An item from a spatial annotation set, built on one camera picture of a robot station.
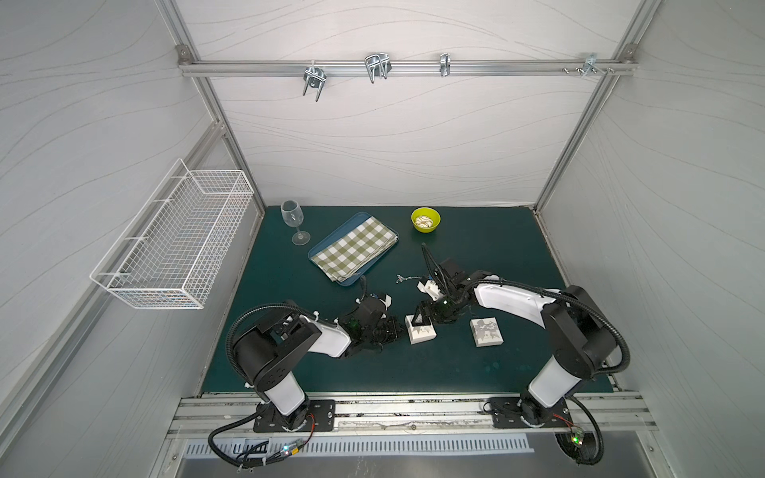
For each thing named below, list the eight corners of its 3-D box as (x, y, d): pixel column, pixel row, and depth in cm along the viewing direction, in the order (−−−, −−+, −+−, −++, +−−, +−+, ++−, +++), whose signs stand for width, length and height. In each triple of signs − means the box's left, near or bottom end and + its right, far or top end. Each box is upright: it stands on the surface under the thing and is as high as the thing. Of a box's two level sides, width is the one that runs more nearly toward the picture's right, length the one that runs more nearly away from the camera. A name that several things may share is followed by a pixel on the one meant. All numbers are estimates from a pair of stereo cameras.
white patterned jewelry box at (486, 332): (476, 347, 86) (479, 343, 84) (469, 324, 91) (472, 318, 88) (500, 345, 87) (503, 340, 84) (492, 321, 92) (495, 316, 89)
